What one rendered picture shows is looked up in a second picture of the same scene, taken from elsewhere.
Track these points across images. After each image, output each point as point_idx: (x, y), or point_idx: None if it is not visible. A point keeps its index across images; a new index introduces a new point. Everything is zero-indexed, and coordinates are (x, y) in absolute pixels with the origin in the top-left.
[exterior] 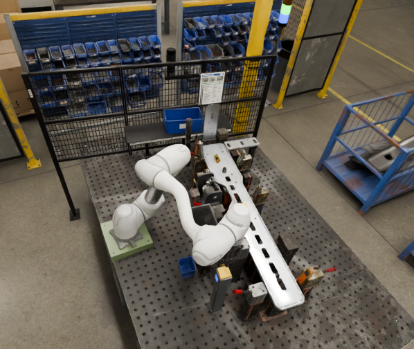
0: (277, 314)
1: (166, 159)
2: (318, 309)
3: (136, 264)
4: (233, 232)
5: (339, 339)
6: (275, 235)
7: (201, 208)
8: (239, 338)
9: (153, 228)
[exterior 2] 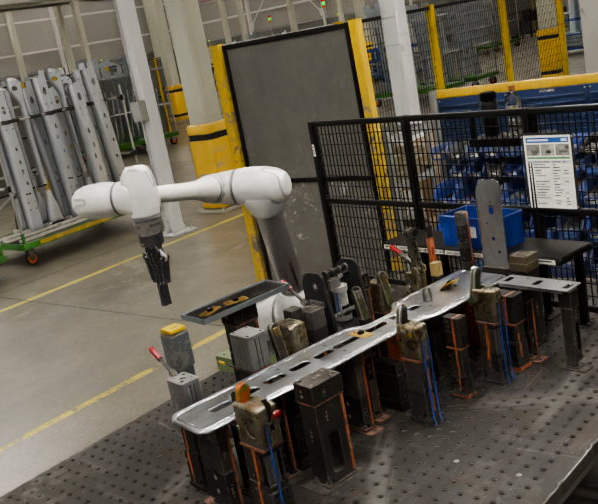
0: (222, 500)
1: (235, 172)
2: None
3: (229, 382)
4: (112, 187)
5: None
6: (413, 453)
7: (274, 284)
8: (160, 492)
9: None
